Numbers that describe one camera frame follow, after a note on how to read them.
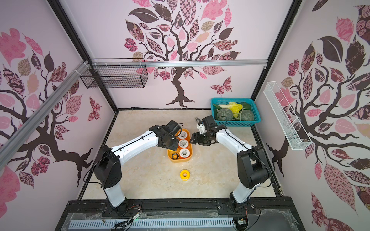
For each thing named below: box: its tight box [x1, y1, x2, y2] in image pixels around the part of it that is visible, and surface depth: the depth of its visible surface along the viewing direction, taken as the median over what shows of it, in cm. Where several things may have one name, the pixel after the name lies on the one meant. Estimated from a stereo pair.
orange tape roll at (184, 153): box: [179, 148, 191, 159], surface depth 91 cm
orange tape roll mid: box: [178, 139, 189, 149], surface depth 96 cm
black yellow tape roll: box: [171, 153, 180, 160], surface depth 94 cm
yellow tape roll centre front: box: [179, 169, 191, 182], surface depth 85 cm
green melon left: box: [216, 107, 234, 121], surface depth 102 cm
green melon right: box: [240, 109, 255, 121], surface depth 105 cm
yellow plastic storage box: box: [167, 128, 194, 163], surface depth 92 cm
